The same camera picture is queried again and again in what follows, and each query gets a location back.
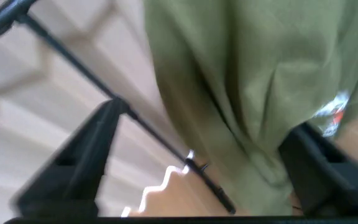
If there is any beige curtain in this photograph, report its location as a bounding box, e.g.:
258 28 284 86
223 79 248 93
0 0 195 218

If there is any green garment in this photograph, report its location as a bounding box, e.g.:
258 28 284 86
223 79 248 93
143 0 358 217

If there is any black clothes rack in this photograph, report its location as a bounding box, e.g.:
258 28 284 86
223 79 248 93
0 0 237 216

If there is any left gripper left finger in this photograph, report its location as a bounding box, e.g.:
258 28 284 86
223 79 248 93
11 98 127 218

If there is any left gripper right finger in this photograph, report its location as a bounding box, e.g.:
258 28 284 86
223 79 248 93
278 123 358 217

